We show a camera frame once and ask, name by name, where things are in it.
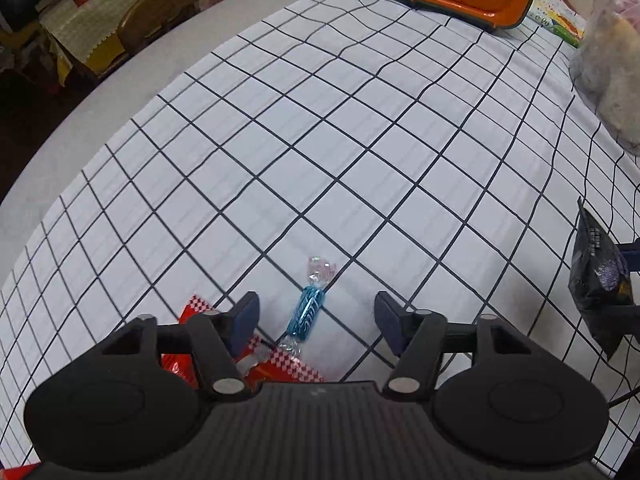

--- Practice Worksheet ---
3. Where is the black starry snack packet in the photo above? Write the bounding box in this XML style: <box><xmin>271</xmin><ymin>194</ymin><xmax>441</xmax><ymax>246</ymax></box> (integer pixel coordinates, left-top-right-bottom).
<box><xmin>568</xmin><ymin>200</ymin><xmax>634</xmax><ymax>360</ymax></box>

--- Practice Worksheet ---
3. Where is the red checkered snack bag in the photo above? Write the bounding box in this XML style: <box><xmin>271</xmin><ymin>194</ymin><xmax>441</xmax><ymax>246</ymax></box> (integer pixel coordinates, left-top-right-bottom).
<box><xmin>160</xmin><ymin>294</ymin><xmax>326</xmax><ymax>391</ymax></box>

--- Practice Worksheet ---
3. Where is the blue candy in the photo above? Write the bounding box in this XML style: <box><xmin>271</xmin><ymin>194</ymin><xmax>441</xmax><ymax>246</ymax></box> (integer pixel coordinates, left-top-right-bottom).
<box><xmin>278</xmin><ymin>256</ymin><xmax>336</xmax><ymax>358</ymax></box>

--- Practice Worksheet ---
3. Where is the clear plastic food bag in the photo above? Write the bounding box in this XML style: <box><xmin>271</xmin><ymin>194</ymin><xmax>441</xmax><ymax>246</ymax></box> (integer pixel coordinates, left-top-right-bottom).
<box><xmin>570</xmin><ymin>0</ymin><xmax>640</xmax><ymax>155</ymax></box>

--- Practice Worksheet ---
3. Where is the white grid tablecloth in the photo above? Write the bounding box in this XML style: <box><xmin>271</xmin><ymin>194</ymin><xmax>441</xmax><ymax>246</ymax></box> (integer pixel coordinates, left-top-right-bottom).
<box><xmin>1</xmin><ymin>0</ymin><xmax>639</xmax><ymax>466</ymax></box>

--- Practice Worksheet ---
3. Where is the red storage box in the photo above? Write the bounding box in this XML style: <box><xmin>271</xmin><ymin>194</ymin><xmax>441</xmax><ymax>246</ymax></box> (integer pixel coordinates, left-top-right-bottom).
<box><xmin>0</xmin><ymin>463</ymin><xmax>40</xmax><ymax>480</ymax></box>

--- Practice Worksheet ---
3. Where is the colourful printed paper pack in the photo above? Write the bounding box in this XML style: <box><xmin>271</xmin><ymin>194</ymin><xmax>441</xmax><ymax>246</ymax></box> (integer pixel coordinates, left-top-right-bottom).
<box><xmin>527</xmin><ymin>0</ymin><xmax>587</xmax><ymax>48</ymax></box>

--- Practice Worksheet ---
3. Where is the wooden chair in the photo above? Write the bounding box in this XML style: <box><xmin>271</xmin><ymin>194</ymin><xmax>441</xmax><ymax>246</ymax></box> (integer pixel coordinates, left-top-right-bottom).
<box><xmin>116</xmin><ymin>0</ymin><xmax>200</xmax><ymax>55</ymax></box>

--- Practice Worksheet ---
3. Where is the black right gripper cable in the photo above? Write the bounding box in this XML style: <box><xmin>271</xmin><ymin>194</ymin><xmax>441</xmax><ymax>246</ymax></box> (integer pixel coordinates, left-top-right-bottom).
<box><xmin>605</xmin><ymin>386</ymin><xmax>640</xmax><ymax>409</ymax></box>

